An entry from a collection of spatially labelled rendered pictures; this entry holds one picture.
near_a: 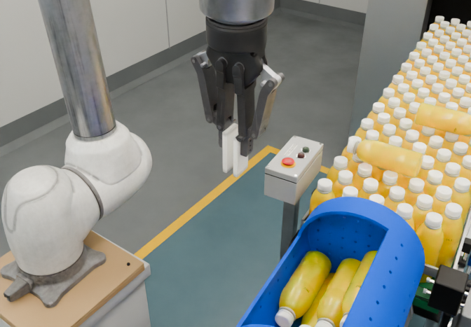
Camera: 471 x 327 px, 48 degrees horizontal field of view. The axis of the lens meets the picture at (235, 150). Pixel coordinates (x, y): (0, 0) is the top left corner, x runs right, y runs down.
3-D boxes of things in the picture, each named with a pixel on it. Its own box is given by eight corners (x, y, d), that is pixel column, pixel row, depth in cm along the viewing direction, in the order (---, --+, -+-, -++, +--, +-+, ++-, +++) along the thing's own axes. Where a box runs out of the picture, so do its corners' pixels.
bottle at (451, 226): (422, 253, 148) (437, 202, 138) (449, 256, 147) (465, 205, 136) (425, 271, 142) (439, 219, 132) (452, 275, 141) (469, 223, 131)
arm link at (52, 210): (-1, 255, 122) (-27, 183, 109) (61, 212, 134) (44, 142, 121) (45, 288, 114) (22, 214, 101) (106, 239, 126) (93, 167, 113)
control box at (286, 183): (263, 195, 154) (264, 166, 148) (291, 161, 168) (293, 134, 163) (294, 206, 150) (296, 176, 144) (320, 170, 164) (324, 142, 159)
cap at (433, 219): (429, 215, 134) (431, 209, 133) (444, 222, 131) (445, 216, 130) (422, 222, 131) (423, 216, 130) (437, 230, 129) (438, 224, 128)
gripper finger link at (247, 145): (246, 120, 72) (265, 126, 70) (245, 150, 75) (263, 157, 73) (240, 124, 71) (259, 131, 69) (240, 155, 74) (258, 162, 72)
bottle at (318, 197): (324, 249, 149) (330, 198, 139) (302, 239, 153) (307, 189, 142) (334, 235, 154) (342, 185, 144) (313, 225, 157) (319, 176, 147)
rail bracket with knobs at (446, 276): (418, 307, 132) (426, 278, 127) (424, 288, 138) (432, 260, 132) (459, 323, 128) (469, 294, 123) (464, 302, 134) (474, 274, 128)
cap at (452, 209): (444, 206, 136) (445, 201, 135) (460, 209, 136) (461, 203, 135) (445, 216, 133) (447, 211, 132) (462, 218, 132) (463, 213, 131)
